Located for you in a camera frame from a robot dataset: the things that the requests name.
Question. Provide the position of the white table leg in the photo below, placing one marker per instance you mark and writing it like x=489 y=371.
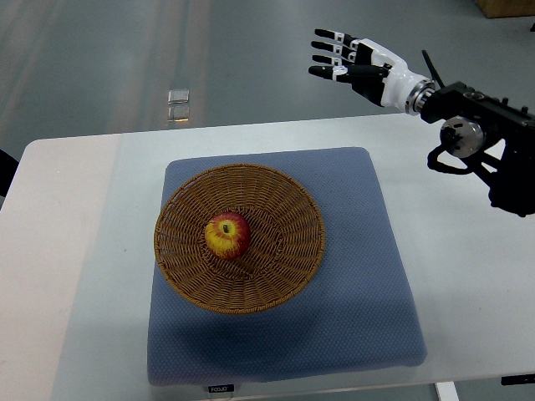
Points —
x=446 y=391

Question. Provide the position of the metal floor plate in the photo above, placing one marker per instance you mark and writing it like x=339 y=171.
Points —
x=178 y=113
x=178 y=96

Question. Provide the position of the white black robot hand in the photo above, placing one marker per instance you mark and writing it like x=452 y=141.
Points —
x=374 y=72

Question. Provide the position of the lower metal floor plate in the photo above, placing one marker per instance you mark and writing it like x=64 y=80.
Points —
x=178 y=113

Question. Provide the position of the person in dark clothes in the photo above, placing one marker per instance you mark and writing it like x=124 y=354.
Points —
x=8 y=168

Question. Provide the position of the blue quilted cushion mat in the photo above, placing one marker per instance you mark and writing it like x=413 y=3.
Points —
x=356 y=314

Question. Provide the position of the wooden box corner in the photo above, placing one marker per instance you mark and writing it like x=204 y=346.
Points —
x=506 y=8

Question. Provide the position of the round wicker basket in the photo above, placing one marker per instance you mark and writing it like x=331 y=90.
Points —
x=286 y=249

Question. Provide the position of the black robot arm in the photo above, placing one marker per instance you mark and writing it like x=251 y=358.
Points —
x=484 y=136

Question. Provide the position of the upper metal floor plate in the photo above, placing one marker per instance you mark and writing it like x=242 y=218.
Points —
x=178 y=96

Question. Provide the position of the red yellow apple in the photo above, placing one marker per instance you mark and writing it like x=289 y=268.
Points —
x=227 y=235

